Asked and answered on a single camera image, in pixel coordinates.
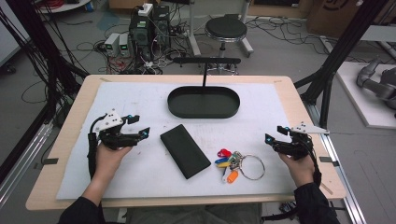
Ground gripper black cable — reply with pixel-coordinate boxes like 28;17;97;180
305;145;323;189
87;114;108;181

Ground white table mat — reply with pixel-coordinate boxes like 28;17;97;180
55;81;297;201

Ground left aluminium rail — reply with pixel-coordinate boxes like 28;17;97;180
0;120;54;208

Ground black right frame post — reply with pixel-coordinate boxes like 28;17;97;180
293;0;391;129

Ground person's left hand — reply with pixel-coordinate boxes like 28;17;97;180
92;143;134;185

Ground person's right hand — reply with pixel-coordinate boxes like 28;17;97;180
277;152;316;189

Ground black rectangular case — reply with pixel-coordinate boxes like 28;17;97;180
160;123;212;180

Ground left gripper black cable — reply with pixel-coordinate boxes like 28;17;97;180
87;114;108;181

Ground white-legged wooden desk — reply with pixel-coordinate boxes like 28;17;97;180
186;0;255;59

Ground white power supply box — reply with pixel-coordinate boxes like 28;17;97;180
104;32;120;58
119;33;131;58

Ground white power strip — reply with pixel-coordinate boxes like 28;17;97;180
137;3;154;18

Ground black frame post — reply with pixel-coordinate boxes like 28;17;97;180
293;0;391;129
4;0;90;124

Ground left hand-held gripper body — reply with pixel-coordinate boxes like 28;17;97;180
94;108;141;150

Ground white platform board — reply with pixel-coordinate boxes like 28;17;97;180
335;60;396;131

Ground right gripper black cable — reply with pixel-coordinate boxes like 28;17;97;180
305;145;323;189

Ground black left frame post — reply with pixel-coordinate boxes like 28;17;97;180
4;0;90;124

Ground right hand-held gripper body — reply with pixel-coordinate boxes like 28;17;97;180
274;121;331;161

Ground floor cable tangle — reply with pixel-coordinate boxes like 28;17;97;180
71;18;194;76

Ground key ring with coloured tags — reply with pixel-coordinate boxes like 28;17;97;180
214;147;266;185

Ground right aluminium rail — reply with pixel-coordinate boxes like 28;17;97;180
305;102;369;224

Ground brown cardboard box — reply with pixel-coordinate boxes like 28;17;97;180
305;0;396;39

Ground aluminium rail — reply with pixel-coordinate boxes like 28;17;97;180
0;120;54;208
305;102;369;224

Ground black round stool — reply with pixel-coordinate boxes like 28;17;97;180
204;13;255;76

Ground black computer tower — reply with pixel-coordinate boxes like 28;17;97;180
128;12;153;62
152;4;171;50

